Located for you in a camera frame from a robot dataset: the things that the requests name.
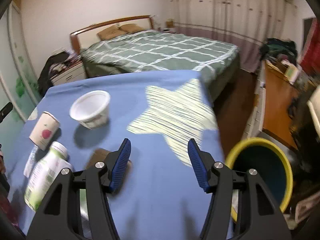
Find blue star printed tablecloth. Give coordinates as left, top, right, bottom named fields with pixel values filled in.
left=0, top=70, right=225, bottom=240

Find white plastic bottle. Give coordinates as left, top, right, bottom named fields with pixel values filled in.
left=24, top=141, right=75, bottom=212

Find bed with green quilt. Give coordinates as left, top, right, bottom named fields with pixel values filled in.
left=80, top=29, right=240, bottom=100

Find red hanging jacket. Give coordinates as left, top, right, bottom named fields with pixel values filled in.
left=299, top=17, right=320, bottom=67

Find white plastic bowl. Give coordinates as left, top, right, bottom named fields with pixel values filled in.
left=69, top=90, right=111, bottom=130

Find pink and white curtain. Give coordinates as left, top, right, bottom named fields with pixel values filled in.
left=170, top=0, right=295, bottom=73

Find white and green box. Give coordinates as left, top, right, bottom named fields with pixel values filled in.
left=281, top=64, right=300, bottom=84

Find black bag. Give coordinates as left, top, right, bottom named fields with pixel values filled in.
left=287, top=97, right=320, bottom=160

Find yellow rimmed dark bin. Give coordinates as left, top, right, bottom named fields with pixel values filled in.
left=225, top=137, right=293, bottom=223

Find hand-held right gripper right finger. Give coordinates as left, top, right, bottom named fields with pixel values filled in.
left=187, top=139, right=293, bottom=240

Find dark clothes heap on desk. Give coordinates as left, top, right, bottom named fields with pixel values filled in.
left=260, top=38, right=298, bottom=63

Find wooden bed headboard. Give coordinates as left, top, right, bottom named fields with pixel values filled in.
left=69, top=15, right=154, bottom=55

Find white nightstand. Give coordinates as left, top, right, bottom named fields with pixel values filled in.
left=50, top=60, right=87, bottom=87

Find dark clothes pile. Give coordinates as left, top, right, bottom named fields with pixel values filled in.
left=37, top=50, right=83, bottom=97

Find brown pillow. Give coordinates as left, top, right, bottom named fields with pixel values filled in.
left=97, top=26, right=128, bottom=40
left=119, top=24, right=144, bottom=34

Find long wooden desk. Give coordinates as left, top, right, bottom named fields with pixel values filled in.
left=244, top=61, right=300, bottom=150

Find sliding wardrobe doors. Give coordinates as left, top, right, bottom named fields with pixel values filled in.
left=0, top=0, right=43, bottom=123

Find white paper cup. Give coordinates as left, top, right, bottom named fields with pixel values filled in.
left=29, top=111, right=61, bottom=151

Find brown cardboard piece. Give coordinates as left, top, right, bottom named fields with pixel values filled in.
left=86, top=149, right=133, bottom=174

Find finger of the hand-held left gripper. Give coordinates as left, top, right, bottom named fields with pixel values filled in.
left=0, top=102, right=13, bottom=123

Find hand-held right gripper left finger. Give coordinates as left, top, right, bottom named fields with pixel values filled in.
left=26, top=138, right=132, bottom=240

